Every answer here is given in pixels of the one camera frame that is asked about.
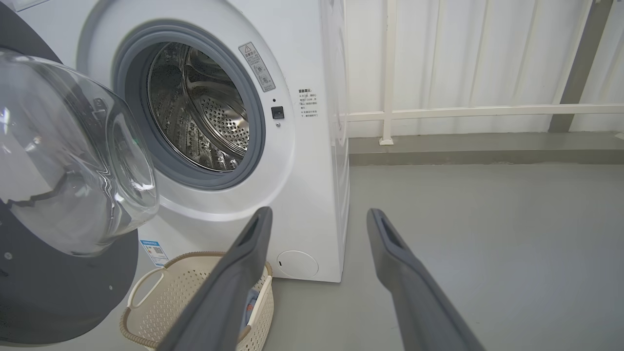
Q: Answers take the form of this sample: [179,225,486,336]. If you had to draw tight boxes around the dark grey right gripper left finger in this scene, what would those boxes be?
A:
[156,206,273,351]

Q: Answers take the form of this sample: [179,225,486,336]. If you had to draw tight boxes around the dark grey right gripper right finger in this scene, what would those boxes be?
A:
[367,208,486,351]

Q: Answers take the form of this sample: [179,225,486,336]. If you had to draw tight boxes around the blue printed garment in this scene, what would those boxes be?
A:
[243,289,260,326]

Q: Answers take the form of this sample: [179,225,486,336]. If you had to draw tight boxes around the white front-load washing machine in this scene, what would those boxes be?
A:
[15,0,351,283]

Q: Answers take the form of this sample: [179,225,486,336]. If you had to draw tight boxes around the cream perforated laundry basket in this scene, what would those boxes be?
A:
[120,252,274,351]

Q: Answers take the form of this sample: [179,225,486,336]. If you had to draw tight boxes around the white metal railing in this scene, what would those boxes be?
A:
[346,0,624,146]

